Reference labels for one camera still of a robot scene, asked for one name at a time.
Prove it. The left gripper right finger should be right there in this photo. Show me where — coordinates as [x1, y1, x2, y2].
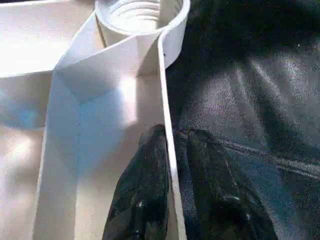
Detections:
[175, 129, 279, 240]

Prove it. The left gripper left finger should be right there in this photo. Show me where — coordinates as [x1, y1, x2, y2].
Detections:
[102, 124, 172, 240]

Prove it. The black mat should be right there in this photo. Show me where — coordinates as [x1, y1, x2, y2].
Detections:
[162, 0, 320, 240]

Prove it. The white plastic table top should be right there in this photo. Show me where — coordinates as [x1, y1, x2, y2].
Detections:
[0, 0, 192, 240]

